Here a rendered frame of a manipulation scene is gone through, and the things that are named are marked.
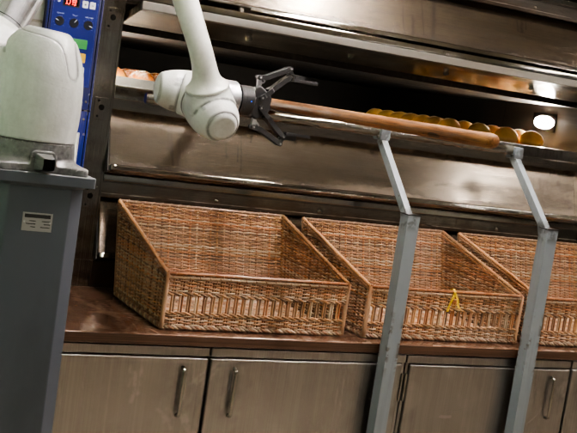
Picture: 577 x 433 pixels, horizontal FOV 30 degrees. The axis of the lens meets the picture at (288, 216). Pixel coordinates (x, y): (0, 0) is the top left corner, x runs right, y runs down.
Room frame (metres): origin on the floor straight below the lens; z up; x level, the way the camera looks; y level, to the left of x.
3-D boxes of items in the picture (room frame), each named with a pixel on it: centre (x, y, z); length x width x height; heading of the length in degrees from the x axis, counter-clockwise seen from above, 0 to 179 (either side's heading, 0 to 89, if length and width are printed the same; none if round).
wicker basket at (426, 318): (3.32, -0.39, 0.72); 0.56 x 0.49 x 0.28; 117
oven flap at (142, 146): (3.55, -0.25, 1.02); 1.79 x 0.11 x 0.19; 116
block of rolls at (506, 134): (4.20, -0.58, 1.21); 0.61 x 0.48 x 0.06; 26
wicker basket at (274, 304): (3.05, 0.15, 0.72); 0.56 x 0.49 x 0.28; 117
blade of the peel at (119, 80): (3.84, 0.53, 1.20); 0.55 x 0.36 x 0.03; 117
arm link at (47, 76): (2.13, 0.53, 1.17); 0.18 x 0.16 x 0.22; 62
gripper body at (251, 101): (2.72, 0.13, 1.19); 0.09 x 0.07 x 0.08; 117
